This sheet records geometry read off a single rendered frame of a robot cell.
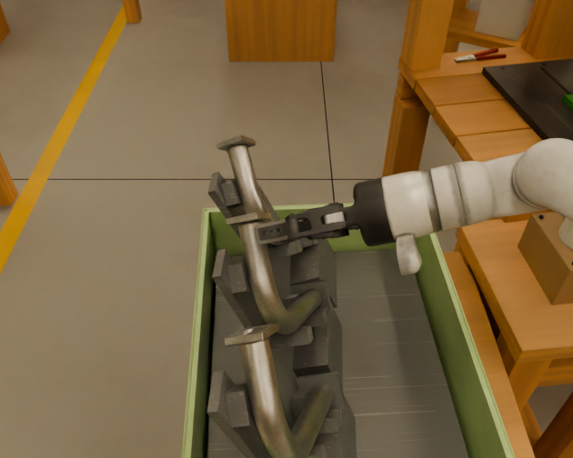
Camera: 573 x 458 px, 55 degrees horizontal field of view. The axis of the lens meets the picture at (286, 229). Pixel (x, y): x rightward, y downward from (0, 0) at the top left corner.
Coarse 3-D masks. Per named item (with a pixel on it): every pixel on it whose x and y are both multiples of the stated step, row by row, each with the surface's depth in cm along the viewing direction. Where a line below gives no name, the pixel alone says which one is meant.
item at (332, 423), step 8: (296, 392) 75; (304, 392) 74; (296, 400) 72; (304, 400) 72; (296, 408) 72; (296, 416) 72; (328, 416) 72; (336, 416) 72; (288, 424) 64; (328, 424) 71; (336, 424) 71; (320, 432) 72; (328, 432) 71; (312, 448) 63; (320, 448) 63; (312, 456) 62; (320, 456) 61
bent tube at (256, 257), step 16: (240, 224) 66; (256, 224) 66; (256, 256) 65; (256, 272) 65; (256, 288) 66; (272, 288) 66; (256, 304) 67; (272, 304) 66; (304, 304) 79; (272, 320) 67; (288, 320) 69; (304, 320) 76
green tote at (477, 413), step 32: (224, 224) 103; (448, 288) 88; (448, 320) 88; (192, 352) 79; (448, 352) 88; (192, 384) 75; (448, 384) 89; (480, 384) 75; (192, 416) 72; (480, 416) 76; (192, 448) 69; (480, 448) 76
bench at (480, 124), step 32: (448, 64) 159; (480, 64) 159; (512, 64) 159; (416, 96) 167; (448, 96) 146; (480, 96) 146; (416, 128) 170; (448, 128) 135; (480, 128) 135; (512, 128) 135; (416, 160) 179; (480, 160) 125
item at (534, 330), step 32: (480, 224) 114; (512, 224) 114; (480, 256) 108; (512, 256) 108; (480, 288) 107; (512, 288) 102; (512, 320) 97; (544, 320) 97; (512, 352) 95; (544, 352) 93
